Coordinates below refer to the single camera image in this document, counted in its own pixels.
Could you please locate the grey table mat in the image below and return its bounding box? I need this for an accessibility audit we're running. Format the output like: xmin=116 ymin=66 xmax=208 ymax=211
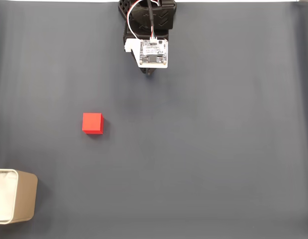
xmin=0 ymin=1 xmax=308 ymax=239

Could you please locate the white padding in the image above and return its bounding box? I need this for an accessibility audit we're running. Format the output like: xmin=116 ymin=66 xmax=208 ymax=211
xmin=0 ymin=171 xmax=17 ymax=221

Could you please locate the red cube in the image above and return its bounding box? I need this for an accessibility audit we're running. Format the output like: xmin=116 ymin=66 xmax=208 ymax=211
xmin=82 ymin=113 xmax=104 ymax=135

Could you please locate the black camera cable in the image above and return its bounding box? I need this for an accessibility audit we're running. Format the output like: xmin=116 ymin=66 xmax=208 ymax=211
xmin=147 ymin=0 xmax=157 ymax=42

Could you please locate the beige white box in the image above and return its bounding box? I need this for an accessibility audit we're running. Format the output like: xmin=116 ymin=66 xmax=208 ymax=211
xmin=0 ymin=168 xmax=38 ymax=225

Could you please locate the white camera board mount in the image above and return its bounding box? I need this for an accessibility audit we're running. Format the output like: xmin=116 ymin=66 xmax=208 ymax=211
xmin=123 ymin=38 xmax=169 ymax=69

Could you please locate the white red gripper motor cable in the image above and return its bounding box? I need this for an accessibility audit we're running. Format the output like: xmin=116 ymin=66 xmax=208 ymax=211
xmin=126 ymin=0 xmax=145 ymax=39

